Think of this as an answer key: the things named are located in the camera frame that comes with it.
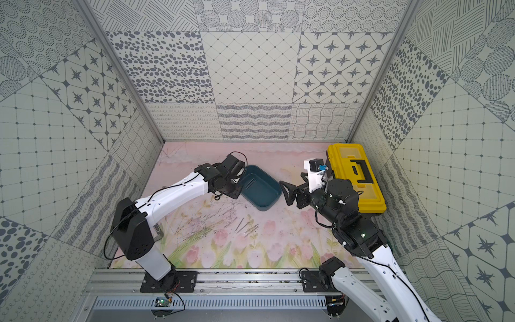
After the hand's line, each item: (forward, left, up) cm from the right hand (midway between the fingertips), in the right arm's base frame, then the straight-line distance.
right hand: (291, 181), depth 64 cm
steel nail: (-2, +19, -33) cm, 38 cm away
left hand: (+9, +21, -18) cm, 29 cm away
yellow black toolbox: (+22, -30, -16) cm, 40 cm away
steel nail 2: (-4, +15, -33) cm, 37 cm away
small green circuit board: (-30, +46, -34) cm, 65 cm away
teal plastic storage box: (+18, +12, -34) cm, 40 cm away
